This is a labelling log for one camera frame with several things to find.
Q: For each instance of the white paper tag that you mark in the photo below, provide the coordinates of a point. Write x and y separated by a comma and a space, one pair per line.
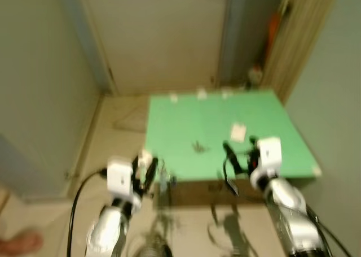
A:
238, 133

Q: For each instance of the small dark metal object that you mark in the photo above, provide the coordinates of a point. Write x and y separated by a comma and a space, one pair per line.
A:
198, 148

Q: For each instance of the brown cardboard box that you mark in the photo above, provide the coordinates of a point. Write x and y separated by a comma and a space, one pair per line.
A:
192, 194

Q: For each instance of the green table board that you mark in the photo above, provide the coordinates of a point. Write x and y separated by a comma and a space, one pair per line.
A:
186, 121

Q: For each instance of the white bottle with red cap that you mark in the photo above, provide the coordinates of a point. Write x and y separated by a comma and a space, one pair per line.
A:
256, 76

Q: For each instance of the white corner tape piece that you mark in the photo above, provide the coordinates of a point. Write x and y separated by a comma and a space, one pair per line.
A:
316, 170

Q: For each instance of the light wooden cabinet panel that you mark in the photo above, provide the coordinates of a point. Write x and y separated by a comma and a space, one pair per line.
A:
299, 36

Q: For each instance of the orange object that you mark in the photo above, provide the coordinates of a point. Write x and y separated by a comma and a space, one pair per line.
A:
273, 28

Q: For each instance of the white door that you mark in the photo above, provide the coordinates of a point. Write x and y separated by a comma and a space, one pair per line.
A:
158, 36

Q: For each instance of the person's bare foot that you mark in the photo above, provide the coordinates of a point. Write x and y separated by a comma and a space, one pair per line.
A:
22, 243

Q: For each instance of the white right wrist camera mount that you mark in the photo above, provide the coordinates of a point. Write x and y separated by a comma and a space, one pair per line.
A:
269, 152

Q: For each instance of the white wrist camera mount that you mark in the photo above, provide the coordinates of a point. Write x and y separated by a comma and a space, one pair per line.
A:
269, 152
119, 178

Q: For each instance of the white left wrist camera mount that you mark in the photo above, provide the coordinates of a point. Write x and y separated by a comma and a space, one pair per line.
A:
119, 178

